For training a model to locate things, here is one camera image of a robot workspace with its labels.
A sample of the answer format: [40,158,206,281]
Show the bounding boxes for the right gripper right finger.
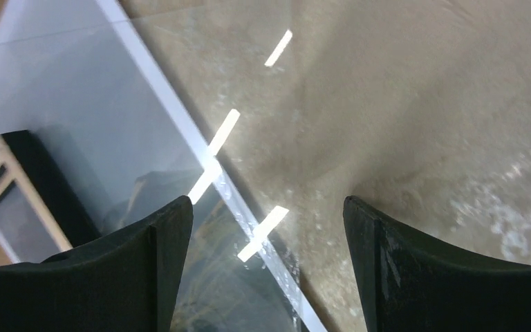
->
[343,196,531,331]

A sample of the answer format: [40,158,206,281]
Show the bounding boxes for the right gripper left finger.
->
[0,196,194,331]

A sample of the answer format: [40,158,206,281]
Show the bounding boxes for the wooden picture frame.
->
[0,130,101,251]

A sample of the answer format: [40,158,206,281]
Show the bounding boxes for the landscape photo print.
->
[0,1,325,331]

